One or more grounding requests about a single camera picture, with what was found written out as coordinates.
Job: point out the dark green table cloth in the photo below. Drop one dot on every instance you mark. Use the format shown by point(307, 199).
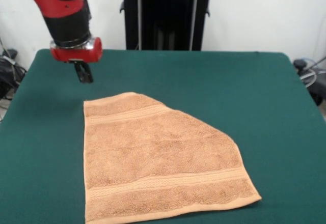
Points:
point(280, 132)

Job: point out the orange terry towel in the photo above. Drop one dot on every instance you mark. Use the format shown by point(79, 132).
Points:
point(158, 163)

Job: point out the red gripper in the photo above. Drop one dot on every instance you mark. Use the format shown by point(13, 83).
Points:
point(76, 53)

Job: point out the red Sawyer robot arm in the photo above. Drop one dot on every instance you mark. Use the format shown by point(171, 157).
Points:
point(51, 5)

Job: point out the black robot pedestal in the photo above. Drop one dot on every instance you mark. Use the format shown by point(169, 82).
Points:
point(165, 12)

